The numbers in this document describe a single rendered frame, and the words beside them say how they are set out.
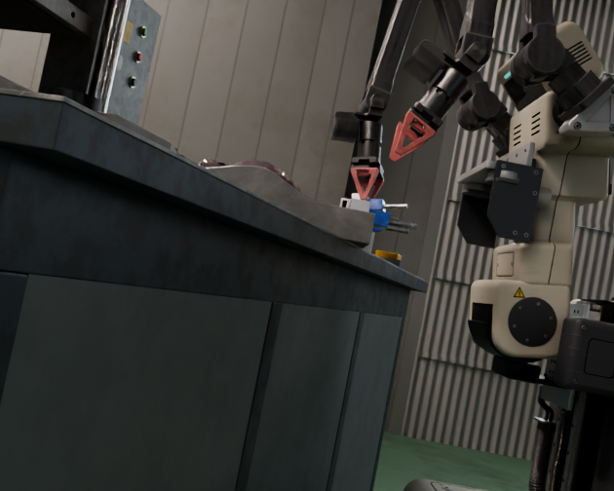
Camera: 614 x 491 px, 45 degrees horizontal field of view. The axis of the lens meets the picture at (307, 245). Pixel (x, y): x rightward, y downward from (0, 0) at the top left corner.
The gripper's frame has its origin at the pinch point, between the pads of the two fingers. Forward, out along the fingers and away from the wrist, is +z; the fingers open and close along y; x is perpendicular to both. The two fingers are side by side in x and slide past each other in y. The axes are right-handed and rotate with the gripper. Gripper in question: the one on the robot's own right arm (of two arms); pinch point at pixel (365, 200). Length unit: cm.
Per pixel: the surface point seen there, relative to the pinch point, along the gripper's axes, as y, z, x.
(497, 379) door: -265, 15, 28
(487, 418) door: -268, 36, 23
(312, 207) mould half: 47, 18, 0
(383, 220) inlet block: 37.8, 17.1, 11.4
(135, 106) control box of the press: -23, -39, -80
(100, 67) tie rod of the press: 14, -32, -70
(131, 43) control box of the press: -10, -54, -78
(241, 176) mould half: 52, 14, -12
